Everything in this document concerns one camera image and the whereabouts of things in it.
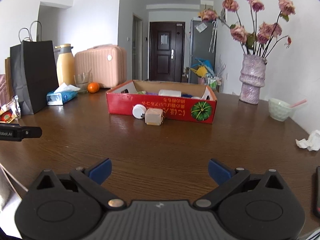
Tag white round lid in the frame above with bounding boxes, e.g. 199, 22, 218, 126
132, 104, 147, 119

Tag beige cube charger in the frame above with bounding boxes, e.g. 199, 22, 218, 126
144, 108, 164, 126

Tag white plastic jar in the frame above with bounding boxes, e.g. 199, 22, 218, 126
158, 89, 182, 98

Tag blue gear lid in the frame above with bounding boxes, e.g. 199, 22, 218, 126
181, 94, 193, 98

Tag snack packets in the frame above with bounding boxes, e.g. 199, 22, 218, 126
0, 95, 21, 124

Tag blue tissue pack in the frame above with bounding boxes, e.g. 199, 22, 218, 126
47, 83, 80, 106

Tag black paper bag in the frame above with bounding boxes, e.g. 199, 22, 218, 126
10, 28, 59, 115

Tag yellow thermos bottle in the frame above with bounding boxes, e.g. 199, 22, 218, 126
55, 43, 75, 85

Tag red cardboard box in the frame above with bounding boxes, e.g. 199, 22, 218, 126
106, 80, 217, 124

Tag orange fruit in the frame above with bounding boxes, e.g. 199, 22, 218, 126
87, 82, 100, 93

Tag clear drinking glass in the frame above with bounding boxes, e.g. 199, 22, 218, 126
74, 72, 92, 94

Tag pale green bowl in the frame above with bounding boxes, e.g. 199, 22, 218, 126
268, 98, 293, 122

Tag crumpled white tissue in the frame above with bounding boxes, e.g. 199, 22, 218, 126
296, 130, 320, 151

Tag pink textured vase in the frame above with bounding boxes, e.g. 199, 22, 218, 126
239, 54, 267, 105

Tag black smartphone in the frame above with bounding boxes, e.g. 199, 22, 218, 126
313, 166, 320, 218

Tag yellow watering can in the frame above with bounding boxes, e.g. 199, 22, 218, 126
190, 66, 208, 78

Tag pink suitcase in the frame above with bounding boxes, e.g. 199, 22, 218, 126
74, 44, 127, 88

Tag pink spoon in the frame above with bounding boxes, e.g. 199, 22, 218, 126
290, 99, 307, 108

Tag grey refrigerator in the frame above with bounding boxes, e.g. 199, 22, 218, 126
188, 19, 217, 83

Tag dried pink roses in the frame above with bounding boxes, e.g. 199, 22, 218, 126
199, 0, 296, 59

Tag dark brown door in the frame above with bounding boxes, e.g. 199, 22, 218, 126
149, 22, 185, 82

